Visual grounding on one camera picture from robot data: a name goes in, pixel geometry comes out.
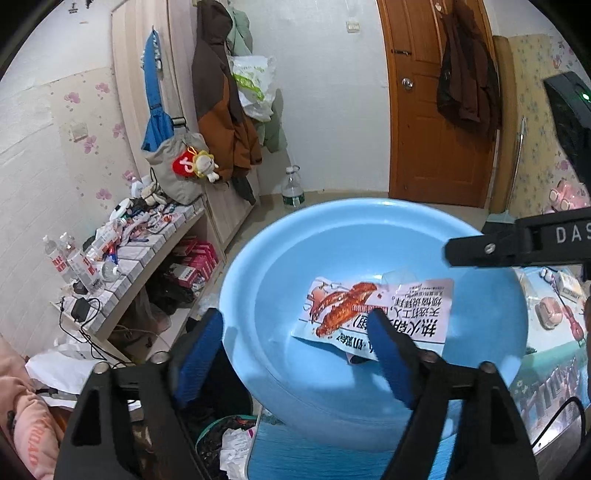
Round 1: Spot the light blue plastic basin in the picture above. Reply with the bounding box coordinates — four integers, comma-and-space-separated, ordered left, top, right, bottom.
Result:
219, 198, 529, 439

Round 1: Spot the blue hanging bag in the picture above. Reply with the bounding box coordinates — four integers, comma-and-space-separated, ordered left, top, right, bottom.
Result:
141, 28, 185, 153

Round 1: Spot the red white plush toy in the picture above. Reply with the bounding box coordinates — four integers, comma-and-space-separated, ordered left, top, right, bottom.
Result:
173, 147, 220, 184

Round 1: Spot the brown wooden door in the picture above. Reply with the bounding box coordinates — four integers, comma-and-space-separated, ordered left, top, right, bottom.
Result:
376, 0, 513, 208

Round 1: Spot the stack of red boxes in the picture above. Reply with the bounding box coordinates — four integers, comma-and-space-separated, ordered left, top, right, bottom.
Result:
172, 237, 219, 288

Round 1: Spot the pale green garment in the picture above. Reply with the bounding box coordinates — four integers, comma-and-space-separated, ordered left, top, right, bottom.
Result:
226, 7, 289, 153

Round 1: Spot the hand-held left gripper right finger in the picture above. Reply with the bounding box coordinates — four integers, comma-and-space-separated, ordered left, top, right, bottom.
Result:
367, 310, 541, 480

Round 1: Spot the white green plastic bag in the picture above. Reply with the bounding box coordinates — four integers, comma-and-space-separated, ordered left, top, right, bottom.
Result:
228, 55, 278, 121

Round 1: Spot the grey cloth bag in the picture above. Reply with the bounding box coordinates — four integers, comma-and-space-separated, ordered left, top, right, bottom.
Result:
145, 131, 211, 206

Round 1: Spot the printed snack packet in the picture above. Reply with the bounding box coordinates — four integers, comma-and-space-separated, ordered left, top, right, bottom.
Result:
292, 277, 455, 365

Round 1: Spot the pile of small packets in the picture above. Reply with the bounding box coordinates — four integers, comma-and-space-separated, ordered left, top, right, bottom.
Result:
95, 196, 204, 259

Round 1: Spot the low tiled shelf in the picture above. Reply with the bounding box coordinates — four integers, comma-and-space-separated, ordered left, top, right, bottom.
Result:
60, 194, 225, 363

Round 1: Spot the small white yellow box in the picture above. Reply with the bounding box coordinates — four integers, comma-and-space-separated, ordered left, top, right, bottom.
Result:
556, 271, 583, 297

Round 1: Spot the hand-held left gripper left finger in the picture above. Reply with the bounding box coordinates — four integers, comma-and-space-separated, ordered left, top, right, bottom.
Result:
54, 308, 225, 480

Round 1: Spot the large clear water bottle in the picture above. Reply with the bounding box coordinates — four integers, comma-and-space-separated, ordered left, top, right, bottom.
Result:
281, 165, 306, 210

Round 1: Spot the black power adapter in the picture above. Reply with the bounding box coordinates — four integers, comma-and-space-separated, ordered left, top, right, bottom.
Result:
71, 298, 100, 324

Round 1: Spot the pink lettered water bottle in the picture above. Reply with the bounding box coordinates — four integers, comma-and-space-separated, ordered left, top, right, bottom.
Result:
547, 179, 591, 213

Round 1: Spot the light wooden wardrobe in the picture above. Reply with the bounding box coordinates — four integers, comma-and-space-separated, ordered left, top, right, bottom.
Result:
111, 0, 259, 250

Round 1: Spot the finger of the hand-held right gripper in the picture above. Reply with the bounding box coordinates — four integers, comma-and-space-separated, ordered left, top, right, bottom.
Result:
445, 215, 591, 268

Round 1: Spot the round trash bin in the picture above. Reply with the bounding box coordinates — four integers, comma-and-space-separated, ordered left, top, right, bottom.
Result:
196, 414, 257, 480

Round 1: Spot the brown orange jacket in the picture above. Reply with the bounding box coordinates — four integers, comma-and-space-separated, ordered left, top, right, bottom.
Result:
191, 0, 264, 206

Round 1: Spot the small clear water bottle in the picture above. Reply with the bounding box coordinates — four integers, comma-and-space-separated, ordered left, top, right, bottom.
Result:
43, 234, 75, 284
59, 232, 86, 278
69, 249, 106, 296

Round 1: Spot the dark brown jacket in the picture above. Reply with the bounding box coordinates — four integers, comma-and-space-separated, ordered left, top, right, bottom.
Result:
436, 0, 502, 134

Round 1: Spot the pink earbud case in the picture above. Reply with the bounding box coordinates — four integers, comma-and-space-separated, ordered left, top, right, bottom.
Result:
540, 298, 565, 329

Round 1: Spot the pink cloth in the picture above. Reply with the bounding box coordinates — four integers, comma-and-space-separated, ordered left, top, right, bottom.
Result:
0, 337, 65, 480

